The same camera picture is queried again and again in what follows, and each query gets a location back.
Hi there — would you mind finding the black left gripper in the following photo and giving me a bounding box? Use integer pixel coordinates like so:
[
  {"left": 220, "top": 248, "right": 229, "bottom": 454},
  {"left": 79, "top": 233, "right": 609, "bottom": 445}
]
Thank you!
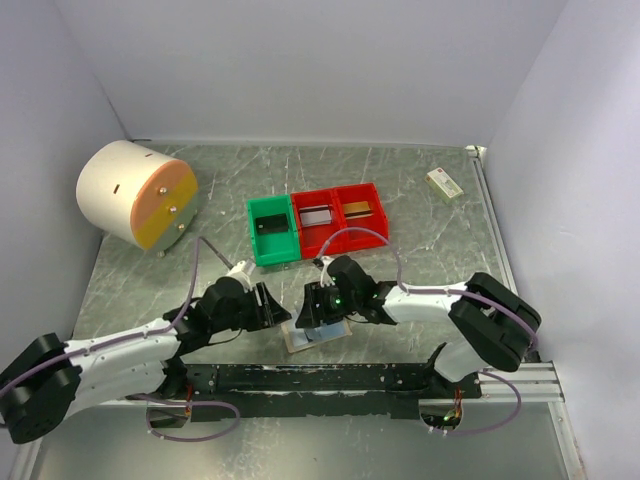
[{"left": 211, "top": 281, "right": 292, "bottom": 333}]

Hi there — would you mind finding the tan card holder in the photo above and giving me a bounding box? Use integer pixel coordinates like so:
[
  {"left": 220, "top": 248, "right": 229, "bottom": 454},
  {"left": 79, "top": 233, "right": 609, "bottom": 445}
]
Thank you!
[{"left": 281, "top": 320, "right": 352, "bottom": 354}]

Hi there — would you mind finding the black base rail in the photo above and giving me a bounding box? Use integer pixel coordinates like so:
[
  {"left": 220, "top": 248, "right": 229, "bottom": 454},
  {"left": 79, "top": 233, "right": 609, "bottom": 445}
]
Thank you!
[{"left": 153, "top": 362, "right": 481, "bottom": 420}]

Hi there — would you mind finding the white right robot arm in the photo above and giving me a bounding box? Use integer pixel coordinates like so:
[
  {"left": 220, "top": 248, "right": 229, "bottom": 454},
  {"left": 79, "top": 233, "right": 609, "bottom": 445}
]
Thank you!
[{"left": 295, "top": 255, "right": 541, "bottom": 398}]

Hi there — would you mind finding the red bin right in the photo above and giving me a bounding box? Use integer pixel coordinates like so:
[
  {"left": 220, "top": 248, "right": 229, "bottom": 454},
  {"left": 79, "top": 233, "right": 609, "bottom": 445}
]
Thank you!
[{"left": 335, "top": 183, "right": 389, "bottom": 252}]

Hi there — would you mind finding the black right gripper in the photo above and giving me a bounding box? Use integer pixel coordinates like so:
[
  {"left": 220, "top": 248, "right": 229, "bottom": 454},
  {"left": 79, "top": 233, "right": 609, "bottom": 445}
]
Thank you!
[{"left": 296, "top": 279, "right": 360, "bottom": 329}]

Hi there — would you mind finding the red bin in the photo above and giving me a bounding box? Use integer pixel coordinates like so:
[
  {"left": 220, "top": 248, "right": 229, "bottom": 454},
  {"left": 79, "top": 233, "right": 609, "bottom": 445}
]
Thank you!
[
  {"left": 291, "top": 189, "right": 346, "bottom": 259},
  {"left": 335, "top": 183, "right": 389, "bottom": 252}
]

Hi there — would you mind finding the silver VIP credit card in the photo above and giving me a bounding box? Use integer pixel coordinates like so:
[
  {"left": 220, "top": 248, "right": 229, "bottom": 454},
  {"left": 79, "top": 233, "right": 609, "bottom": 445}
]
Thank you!
[{"left": 298, "top": 205, "right": 333, "bottom": 228}]

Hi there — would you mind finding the white cylinder with orange face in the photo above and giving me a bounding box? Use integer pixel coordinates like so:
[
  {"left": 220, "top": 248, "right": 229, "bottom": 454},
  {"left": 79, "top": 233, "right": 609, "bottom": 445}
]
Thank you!
[{"left": 76, "top": 140, "right": 199, "bottom": 253}]

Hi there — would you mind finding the red bin middle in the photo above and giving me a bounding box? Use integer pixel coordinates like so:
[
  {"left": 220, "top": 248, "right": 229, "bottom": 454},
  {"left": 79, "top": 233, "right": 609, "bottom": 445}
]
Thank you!
[{"left": 291, "top": 189, "right": 346, "bottom": 259}]

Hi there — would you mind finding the black credit card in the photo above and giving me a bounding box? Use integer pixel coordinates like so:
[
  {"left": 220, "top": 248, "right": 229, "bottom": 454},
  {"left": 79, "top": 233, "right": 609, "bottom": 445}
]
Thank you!
[{"left": 255, "top": 213, "right": 290, "bottom": 235}]

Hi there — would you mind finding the green plastic bin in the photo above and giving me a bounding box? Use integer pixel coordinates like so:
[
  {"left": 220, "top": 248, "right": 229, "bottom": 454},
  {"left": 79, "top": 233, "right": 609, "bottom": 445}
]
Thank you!
[{"left": 247, "top": 195, "right": 301, "bottom": 267}]

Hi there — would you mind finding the small white cardboard box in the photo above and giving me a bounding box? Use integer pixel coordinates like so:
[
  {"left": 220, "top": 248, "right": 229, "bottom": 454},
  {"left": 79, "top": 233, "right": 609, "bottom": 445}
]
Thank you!
[{"left": 425, "top": 167, "right": 464, "bottom": 204}]

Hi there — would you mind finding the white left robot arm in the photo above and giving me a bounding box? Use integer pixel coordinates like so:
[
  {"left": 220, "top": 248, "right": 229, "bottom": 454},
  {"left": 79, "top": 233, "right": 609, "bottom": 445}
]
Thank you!
[{"left": 1, "top": 262, "right": 291, "bottom": 445}]

